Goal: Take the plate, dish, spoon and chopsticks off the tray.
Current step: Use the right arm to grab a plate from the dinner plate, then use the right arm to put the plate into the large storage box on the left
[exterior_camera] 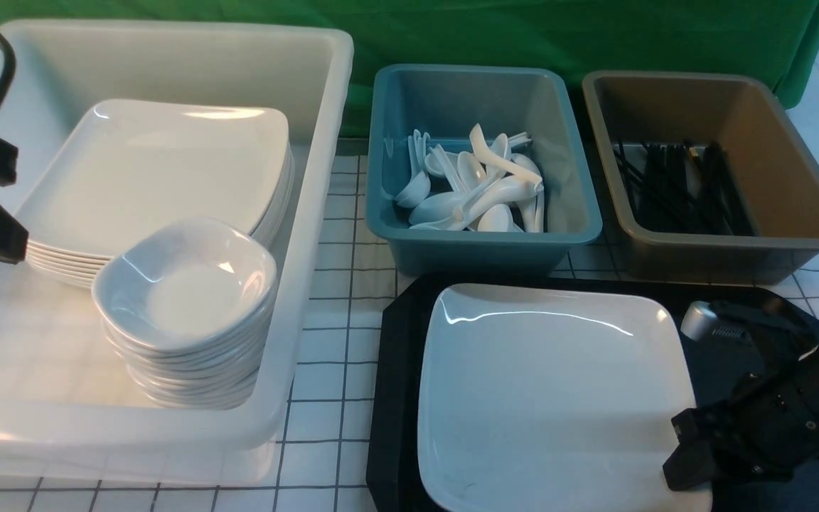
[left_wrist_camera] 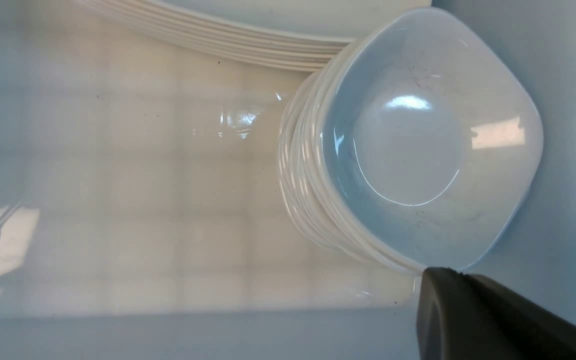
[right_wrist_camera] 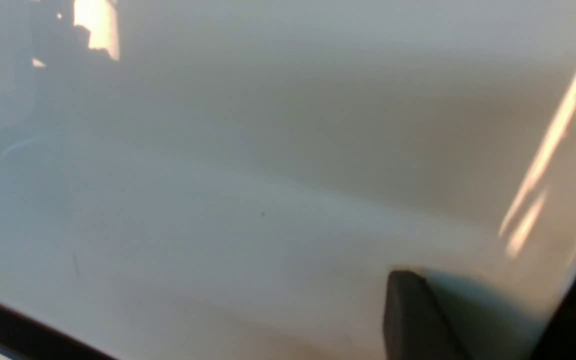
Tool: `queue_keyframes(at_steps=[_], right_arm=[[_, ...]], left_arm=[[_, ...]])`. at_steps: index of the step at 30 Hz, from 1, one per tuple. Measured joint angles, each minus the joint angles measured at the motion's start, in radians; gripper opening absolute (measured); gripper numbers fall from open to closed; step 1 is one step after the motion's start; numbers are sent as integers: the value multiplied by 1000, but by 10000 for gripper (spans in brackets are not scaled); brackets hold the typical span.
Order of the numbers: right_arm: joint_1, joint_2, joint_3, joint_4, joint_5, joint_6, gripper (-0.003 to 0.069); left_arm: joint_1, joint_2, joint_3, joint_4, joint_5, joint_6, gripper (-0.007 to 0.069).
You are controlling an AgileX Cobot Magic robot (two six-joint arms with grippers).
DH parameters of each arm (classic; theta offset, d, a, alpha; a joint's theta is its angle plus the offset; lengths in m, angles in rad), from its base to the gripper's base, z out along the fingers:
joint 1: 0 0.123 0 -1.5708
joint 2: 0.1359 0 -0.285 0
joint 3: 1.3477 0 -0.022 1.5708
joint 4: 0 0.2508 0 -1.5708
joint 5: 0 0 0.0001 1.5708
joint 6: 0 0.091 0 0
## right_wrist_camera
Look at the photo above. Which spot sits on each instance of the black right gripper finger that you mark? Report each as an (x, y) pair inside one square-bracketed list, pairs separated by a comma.
[(414, 327)]

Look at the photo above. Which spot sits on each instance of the white square rice plate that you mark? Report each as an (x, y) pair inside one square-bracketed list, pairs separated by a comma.
[(235, 179)]

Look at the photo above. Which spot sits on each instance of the black serving tray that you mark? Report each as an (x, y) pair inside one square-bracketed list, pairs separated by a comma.
[(23, 338)]

